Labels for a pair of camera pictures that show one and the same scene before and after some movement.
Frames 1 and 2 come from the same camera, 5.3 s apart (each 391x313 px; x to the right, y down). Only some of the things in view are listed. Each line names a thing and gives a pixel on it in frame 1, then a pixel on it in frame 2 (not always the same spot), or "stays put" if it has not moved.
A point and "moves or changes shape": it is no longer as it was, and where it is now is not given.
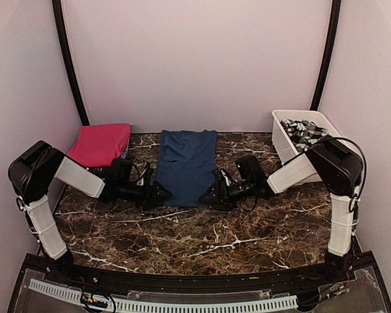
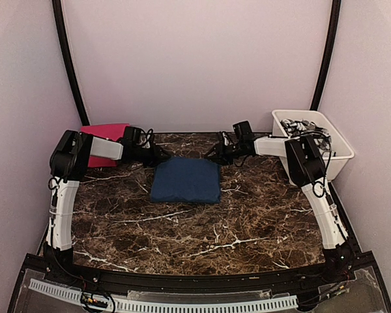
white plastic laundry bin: x=283 y=143 stays put
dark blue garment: x=186 y=160 moves or changes shape
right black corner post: x=332 y=36 stays put
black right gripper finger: x=217 y=205 to x=226 y=161
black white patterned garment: x=302 y=133 stays put
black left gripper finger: x=156 y=202 to x=154 y=162
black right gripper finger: x=210 y=194 to x=214 y=150
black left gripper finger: x=160 y=191 to x=162 y=153
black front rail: x=170 y=282 stays put
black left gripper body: x=143 y=196 to x=144 y=156
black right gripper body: x=229 y=195 to x=229 y=153
